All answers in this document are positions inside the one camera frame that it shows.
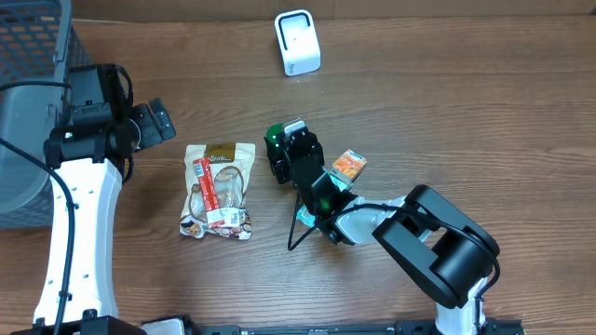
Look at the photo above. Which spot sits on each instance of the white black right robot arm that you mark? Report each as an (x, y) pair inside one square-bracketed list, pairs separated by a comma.
[(445, 253)]

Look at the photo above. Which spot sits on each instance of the beige nut snack pouch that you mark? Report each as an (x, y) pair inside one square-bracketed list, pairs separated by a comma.
[(230, 165)]

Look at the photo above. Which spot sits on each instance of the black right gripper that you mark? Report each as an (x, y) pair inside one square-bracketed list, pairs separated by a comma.
[(278, 160)]

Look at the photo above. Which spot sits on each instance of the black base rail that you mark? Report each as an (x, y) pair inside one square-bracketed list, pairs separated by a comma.
[(183, 324)]

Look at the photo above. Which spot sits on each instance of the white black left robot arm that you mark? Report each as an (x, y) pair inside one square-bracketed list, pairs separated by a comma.
[(89, 157)]

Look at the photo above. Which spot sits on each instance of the red snack stick packet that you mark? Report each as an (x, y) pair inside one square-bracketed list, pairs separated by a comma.
[(214, 215)]

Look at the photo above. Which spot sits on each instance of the orange small carton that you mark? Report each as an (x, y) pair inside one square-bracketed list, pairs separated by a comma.
[(348, 166)]

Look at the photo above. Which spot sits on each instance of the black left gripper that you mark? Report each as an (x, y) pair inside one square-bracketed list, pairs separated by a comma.
[(150, 133)]

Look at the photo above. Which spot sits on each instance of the grey plastic mesh basket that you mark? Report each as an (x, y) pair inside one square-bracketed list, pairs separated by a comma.
[(39, 47)]

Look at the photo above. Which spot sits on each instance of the teal snack packet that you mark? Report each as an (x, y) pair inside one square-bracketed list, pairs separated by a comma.
[(305, 217)]

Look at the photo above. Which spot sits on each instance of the green lid jar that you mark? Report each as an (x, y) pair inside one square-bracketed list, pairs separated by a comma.
[(273, 132)]

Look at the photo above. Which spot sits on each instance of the white barcode scanner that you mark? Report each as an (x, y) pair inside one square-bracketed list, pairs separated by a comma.
[(298, 42)]

